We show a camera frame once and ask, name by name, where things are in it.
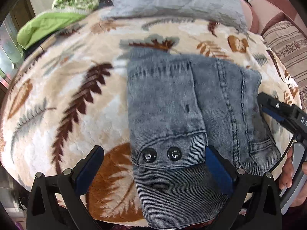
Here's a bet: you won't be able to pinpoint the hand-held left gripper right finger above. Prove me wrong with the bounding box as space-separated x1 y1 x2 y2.
205 145 283 230

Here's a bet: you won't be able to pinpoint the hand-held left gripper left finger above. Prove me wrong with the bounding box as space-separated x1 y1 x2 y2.
26 145 105 230

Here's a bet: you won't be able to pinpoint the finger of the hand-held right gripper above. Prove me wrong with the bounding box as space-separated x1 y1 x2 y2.
257 92 292 125

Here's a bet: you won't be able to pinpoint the grey denim pants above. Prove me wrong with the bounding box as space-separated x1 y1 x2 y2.
127 48 281 230

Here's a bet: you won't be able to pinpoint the person's right hand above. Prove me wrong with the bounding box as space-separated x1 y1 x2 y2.
279 146 307 207

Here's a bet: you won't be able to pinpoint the striped beige cushion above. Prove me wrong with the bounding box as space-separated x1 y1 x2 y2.
261 20 307 112

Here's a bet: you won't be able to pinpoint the pink round cushion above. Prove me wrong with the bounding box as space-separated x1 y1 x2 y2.
240 0 260 34

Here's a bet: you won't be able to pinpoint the pink padded headboard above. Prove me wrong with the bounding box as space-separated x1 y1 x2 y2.
251 0 300 36

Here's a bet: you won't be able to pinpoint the leaf print blanket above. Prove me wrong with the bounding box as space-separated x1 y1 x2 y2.
0 6 303 223

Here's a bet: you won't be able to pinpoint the green patterned quilt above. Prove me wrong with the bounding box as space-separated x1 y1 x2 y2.
16 0 108 51

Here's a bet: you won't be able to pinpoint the grey quilted pillow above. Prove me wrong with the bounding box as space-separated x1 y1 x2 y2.
102 0 247 33

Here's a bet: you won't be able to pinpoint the wooden door with stained glass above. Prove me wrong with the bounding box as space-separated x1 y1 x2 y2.
0 0 36 96

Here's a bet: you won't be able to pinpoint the black cable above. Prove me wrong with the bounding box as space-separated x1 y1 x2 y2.
271 134 296 173

